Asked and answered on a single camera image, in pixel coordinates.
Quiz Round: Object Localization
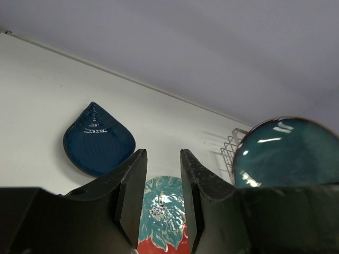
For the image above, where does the dark blue leaf-shaped plate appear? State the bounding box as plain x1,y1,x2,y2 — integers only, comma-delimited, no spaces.
63,102,136,177

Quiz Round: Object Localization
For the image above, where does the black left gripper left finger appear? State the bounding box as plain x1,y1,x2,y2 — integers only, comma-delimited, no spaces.
66,149,147,250

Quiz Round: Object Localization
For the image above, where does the dark teal patterned plate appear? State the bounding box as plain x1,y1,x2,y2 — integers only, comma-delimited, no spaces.
232,117,338,188

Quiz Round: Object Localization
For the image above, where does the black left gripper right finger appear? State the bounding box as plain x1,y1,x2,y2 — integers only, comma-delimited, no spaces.
180,149,234,253

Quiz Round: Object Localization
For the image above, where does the red and teal floral plate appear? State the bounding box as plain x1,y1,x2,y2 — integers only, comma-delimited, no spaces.
137,176,190,254

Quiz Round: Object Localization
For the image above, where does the wire dish rack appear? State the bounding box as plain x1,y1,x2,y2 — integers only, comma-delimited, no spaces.
220,128,249,174

